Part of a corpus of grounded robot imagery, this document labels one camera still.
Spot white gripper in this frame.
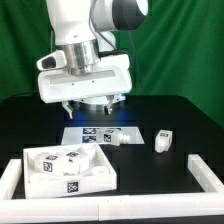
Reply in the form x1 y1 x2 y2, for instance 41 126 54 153
38 54 132 118

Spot white square tabletop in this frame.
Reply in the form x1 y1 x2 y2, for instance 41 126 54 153
23 143 117 199

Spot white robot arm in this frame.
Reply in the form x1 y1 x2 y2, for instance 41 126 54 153
37 0 148 117

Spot white marker sheet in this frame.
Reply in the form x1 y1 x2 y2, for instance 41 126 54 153
61 127 144 146

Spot white U-shaped fence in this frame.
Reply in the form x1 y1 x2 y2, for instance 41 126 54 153
0 154 224 224

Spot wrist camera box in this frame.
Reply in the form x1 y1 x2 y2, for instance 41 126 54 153
36 50 67 71

